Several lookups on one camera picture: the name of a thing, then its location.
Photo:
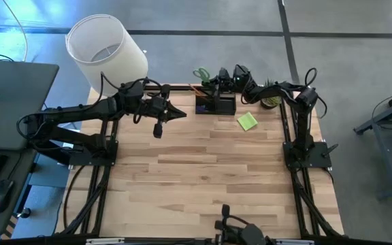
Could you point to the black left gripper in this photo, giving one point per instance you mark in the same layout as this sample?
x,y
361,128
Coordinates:
x,y
153,105

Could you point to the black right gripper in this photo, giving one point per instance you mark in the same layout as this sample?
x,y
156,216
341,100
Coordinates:
x,y
225,81

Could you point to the orange wooden pencil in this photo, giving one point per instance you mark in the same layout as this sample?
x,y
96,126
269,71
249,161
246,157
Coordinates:
x,y
196,89

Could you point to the black mesh desk organizer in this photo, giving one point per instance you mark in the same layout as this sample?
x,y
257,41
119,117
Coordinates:
x,y
226,107

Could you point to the green sticky note pad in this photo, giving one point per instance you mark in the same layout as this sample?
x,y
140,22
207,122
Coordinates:
x,y
247,121

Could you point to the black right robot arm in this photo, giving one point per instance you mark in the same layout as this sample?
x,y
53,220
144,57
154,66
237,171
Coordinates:
x,y
305,129

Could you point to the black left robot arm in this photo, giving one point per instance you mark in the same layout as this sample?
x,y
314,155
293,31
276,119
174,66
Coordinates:
x,y
80,110

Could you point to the small potted green plant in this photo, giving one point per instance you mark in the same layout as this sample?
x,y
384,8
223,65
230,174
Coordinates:
x,y
271,101

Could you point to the white shade silver table lamp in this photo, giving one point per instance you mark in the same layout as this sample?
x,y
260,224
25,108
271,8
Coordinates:
x,y
114,51

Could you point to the dark grey desk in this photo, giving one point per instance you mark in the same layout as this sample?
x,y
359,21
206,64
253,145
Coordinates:
x,y
12,102

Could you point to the blue metal cart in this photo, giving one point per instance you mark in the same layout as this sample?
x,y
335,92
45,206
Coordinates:
x,y
379,118

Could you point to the black silver knob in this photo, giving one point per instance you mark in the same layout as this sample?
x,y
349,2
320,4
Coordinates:
x,y
24,212

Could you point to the black computer mouse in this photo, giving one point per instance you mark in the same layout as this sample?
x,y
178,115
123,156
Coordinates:
x,y
1,195

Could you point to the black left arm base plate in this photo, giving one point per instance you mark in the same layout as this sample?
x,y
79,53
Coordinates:
x,y
90,161

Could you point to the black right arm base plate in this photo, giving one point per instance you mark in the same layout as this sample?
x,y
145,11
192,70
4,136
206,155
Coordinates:
x,y
318,160

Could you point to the black base plate lever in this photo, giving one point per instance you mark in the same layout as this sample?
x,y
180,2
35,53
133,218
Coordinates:
x,y
330,149

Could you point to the silver bracket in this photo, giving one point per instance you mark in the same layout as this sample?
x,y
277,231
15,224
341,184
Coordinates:
x,y
104,241
294,242

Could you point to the black aluminium table frame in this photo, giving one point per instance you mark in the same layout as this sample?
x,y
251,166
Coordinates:
x,y
299,204

